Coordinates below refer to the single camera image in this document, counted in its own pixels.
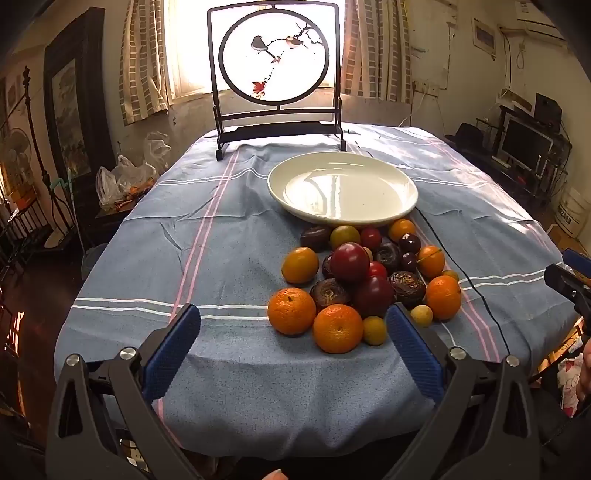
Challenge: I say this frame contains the white flat box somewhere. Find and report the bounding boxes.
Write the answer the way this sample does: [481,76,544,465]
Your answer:
[496,88,527,110]

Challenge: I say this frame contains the clear plastic bag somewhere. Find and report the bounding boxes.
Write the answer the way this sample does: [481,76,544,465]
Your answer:
[95,154,158,209]
[145,131,171,174]

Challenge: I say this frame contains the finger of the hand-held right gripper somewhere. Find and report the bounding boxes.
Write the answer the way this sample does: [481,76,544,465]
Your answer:
[562,248,591,278]
[544,262,591,319]

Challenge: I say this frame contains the bright window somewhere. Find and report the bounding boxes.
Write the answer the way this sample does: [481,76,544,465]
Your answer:
[164,0,356,100]

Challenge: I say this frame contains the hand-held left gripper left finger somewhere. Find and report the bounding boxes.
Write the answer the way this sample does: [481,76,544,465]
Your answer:
[45,302,218,480]

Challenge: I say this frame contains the white wall box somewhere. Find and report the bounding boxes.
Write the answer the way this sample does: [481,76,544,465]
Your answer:
[472,17,498,60]

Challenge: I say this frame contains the dark framed painting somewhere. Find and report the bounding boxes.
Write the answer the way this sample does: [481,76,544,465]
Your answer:
[43,7,108,199]

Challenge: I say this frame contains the thin black table cable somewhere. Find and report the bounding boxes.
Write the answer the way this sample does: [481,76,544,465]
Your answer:
[414,209,511,358]

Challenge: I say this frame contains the black framed bird screen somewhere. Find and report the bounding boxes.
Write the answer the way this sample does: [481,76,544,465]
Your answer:
[206,1,348,161]

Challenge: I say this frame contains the dark red plum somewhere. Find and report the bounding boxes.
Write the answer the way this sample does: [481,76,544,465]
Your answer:
[353,276,394,319]

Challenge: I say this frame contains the computer monitor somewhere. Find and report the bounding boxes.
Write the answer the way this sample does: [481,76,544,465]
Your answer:
[498,113,555,169]

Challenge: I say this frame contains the greenish yellow mandarin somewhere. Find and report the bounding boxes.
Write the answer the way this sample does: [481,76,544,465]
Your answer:
[329,224,362,250]

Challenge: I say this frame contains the checked beige curtain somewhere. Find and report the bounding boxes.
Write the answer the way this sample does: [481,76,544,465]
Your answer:
[119,0,169,125]
[342,0,414,104]

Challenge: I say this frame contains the white air conditioner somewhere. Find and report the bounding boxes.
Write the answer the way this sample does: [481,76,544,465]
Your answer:
[514,0,571,47]

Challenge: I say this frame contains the white bucket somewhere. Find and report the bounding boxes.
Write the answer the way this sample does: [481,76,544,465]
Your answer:
[554,187,591,238]

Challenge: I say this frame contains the yellow orange mandarin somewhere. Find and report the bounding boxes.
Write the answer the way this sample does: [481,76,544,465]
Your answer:
[281,247,320,284]

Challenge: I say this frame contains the black metal stand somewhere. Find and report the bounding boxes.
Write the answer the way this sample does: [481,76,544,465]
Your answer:
[21,67,81,250]

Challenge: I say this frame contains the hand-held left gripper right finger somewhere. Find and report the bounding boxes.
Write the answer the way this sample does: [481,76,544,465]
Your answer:
[383,302,542,480]

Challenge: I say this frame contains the black equipment rack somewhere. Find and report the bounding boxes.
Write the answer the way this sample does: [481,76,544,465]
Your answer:
[475,105,571,204]

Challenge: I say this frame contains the blue striped tablecloth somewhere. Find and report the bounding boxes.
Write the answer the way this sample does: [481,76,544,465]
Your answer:
[53,122,580,462]

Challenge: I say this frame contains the white plate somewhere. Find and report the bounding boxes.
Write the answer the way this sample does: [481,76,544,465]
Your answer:
[267,151,419,228]

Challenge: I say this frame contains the pink floral cloth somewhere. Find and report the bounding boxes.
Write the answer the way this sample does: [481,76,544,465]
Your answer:
[557,353,585,418]

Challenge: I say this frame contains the black speaker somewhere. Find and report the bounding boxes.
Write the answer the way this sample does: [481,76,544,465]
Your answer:
[534,92,563,126]

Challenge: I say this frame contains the person's dark clothing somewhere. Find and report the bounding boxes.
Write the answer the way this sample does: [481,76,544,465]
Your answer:
[531,385,591,480]

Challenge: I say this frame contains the standing fan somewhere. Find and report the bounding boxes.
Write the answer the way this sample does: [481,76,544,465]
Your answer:
[0,128,33,195]

